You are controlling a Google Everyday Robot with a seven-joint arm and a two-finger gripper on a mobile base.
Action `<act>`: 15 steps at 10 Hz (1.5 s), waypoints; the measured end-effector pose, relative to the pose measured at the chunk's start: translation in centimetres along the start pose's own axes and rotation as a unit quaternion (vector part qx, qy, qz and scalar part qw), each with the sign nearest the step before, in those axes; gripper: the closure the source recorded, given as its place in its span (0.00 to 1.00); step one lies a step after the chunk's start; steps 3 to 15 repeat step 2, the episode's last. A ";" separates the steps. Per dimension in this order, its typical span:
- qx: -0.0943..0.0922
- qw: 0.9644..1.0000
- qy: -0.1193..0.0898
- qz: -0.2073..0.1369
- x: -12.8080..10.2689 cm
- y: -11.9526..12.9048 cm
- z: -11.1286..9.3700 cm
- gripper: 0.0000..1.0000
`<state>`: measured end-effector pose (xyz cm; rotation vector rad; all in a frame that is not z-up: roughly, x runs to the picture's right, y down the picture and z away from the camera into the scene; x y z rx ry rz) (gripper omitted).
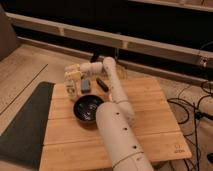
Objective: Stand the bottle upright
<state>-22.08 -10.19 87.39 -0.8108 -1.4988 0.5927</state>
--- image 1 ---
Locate white metal shelf frame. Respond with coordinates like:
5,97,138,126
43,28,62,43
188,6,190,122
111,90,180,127
5,0,213,69

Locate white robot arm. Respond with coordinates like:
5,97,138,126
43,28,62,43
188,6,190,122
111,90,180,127
65,57,154,171

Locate black cables on floor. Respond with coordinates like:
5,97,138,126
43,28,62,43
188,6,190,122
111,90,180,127
166,79,213,171

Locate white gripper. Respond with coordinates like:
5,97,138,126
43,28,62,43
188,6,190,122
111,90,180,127
65,63,91,80

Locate grey blue sponge block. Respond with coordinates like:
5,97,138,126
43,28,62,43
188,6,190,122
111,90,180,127
81,79,91,93

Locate dark green floor mat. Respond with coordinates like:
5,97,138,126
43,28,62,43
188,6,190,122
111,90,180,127
0,82,54,169

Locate black bowl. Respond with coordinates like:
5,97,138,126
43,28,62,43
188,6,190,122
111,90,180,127
73,95,104,124

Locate black rectangular block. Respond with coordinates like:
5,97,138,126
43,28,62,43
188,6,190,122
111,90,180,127
96,78,109,92

